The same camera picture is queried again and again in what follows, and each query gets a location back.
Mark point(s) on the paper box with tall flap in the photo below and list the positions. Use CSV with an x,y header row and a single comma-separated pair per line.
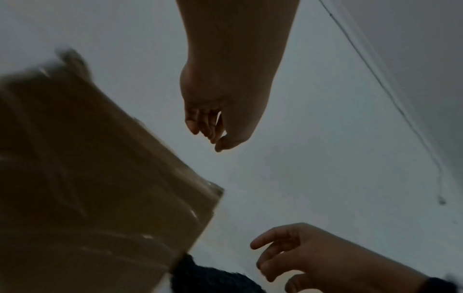
x,y
90,186

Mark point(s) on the pile of black bubble wrap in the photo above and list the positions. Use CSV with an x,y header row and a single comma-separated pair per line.
x,y
206,277

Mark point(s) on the person's left hand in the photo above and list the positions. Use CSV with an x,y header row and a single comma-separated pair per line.
x,y
235,71

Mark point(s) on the person's right hand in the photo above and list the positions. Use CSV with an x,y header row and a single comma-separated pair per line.
x,y
332,263

